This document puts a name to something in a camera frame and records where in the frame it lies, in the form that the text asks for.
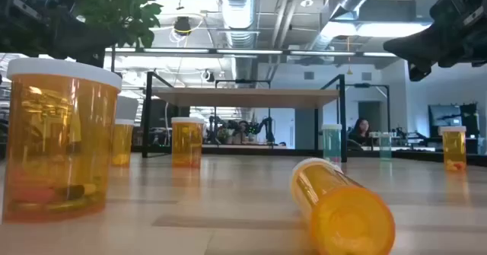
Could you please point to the green leafy plant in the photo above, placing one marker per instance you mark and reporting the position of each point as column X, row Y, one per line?
column 129, row 4

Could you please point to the silver round ceiling duct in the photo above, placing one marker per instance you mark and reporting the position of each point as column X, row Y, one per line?
column 237, row 15

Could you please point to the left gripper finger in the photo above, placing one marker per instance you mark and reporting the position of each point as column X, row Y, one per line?
column 83, row 38

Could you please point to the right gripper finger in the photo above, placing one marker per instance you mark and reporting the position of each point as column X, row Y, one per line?
column 418, row 43

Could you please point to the long ceiling light bar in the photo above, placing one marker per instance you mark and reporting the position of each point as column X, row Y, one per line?
column 247, row 51

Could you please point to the black wall monitor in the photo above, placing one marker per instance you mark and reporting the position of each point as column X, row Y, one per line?
column 443, row 116

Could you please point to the black metal gantry frame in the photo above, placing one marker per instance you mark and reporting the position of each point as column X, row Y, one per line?
column 367, row 85

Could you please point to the person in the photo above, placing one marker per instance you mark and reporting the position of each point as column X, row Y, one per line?
column 360, row 131

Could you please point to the round ceiling lamp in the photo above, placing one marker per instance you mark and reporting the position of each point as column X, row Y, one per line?
column 306, row 2

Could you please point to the black ceiling dome camera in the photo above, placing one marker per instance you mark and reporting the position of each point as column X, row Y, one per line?
column 182, row 24

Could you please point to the bright ceiling light panel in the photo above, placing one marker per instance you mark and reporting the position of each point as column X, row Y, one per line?
column 380, row 29

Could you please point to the wooden shelf with black frame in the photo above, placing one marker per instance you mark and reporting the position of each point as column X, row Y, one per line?
column 247, row 97

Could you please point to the small orange medicine bottle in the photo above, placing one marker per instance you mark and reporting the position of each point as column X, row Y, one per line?
column 123, row 144
column 453, row 148
column 342, row 209

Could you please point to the black background robot arm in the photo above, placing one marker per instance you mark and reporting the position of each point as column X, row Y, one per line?
column 266, row 127

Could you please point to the teal medicine bottle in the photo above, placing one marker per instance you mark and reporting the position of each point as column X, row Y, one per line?
column 385, row 146
column 332, row 142

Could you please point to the large orange medicine bottle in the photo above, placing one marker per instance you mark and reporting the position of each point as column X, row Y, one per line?
column 57, row 133
column 187, row 144

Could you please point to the black aluminium table frame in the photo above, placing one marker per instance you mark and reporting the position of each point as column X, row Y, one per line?
column 437, row 157

